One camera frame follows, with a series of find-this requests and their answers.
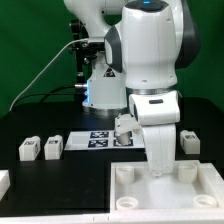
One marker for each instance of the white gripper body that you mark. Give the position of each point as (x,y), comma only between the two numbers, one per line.
(157,116)

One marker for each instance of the white square tabletop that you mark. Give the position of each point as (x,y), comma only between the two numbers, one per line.
(191,184)

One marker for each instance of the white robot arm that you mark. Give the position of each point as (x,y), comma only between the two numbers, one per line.
(134,47)

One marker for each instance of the white marker sheet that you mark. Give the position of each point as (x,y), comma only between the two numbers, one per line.
(98,140)

